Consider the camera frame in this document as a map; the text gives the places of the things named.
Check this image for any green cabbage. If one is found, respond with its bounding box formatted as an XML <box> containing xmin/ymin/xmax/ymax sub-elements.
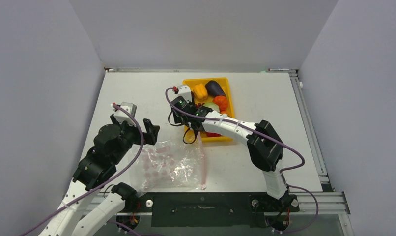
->
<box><xmin>203</xmin><ymin>102</ymin><xmax>220</xmax><ymax>113</ymax></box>

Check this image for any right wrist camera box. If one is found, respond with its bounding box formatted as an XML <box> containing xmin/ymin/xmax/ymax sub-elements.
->
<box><xmin>177</xmin><ymin>85</ymin><xmax>194</xmax><ymax>104</ymax></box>

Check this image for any clear zip top bag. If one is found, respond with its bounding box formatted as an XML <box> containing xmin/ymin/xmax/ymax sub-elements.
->
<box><xmin>126</xmin><ymin>132</ymin><xmax>207</xmax><ymax>193</ymax></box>

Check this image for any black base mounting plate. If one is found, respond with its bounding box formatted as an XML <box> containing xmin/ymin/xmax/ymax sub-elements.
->
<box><xmin>122</xmin><ymin>192</ymin><xmax>300</xmax><ymax>228</ymax></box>

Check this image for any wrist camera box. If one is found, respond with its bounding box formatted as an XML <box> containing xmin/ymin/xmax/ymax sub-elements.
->
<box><xmin>177</xmin><ymin>85</ymin><xmax>194</xmax><ymax>104</ymax></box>
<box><xmin>110</xmin><ymin>102</ymin><xmax>137</xmax><ymax>127</ymax></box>

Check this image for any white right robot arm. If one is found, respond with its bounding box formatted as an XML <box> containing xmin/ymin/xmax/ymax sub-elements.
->
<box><xmin>170</xmin><ymin>96</ymin><xmax>296</xmax><ymax>210</ymax></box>

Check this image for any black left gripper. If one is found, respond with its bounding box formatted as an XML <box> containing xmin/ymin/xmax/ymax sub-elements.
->
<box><xmin>111</xmin><ymin>113</ymin><xmax>159</xmax><ymax>163</ymax></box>

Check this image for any aluminium frame rail back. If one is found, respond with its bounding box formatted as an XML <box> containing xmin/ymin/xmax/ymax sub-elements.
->
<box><xmin>104</xmin><ymin>67</ymin><xmax>298</xmax><ymax>74</ymax></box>

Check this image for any aluminium frame rail right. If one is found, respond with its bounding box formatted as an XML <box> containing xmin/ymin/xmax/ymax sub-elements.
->
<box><xmin>289</xmin><ymin>70</ymin><xmax>350</xmax><ymax>215</ymax></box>

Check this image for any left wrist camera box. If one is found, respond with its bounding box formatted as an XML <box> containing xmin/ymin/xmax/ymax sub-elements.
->
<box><xmin>110</xmin><ymin>102</ymin><xmax>137</xmax><ymax>127</ymax></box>

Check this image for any yellow plastic tray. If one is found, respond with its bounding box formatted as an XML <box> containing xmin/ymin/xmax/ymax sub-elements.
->
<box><xmin>182</xmin><ymin>77</ymin><xmax>235</xmax><ymax>143</ymax></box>

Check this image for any dark purple eggplant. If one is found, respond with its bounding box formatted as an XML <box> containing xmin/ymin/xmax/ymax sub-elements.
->
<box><xmin>205</xmin><ymin>80</ymin><xmax>226</xmax><ymax>97</ymax></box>

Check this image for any yellow bell pepper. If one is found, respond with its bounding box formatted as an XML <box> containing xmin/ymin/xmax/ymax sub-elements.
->
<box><xmin>192</xmin><ymin>84</ymin><xmax>208</xmax><ymax>101</ymax></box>

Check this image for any red tomato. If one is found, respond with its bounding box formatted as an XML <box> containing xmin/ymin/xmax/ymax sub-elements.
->
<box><xmin>205</xmin><ymin>132</ymin><xmax>222</xmax><ymax>138</ymax></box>

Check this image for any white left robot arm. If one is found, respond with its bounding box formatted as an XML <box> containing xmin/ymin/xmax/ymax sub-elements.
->
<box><xmin>40</xmin><ymin>111</ymin><xmax>160</xmax><ymax>236</ymax></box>

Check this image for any aluminium frame rail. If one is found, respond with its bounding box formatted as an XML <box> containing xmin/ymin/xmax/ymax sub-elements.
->
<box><xmin>104</xmin><ymin>67</ymin><xmax>298</xmax><ymax>74</ymax></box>
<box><xmin>289</xmin><ymin>70</ymin><xmax>350</xmax><ymax>215</ymax></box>

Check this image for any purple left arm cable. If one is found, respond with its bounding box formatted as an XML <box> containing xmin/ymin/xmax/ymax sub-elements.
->
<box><xmin>20</xmin><ymin>103</ymin><xmax>144</xmax><ymax>236</ymax></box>

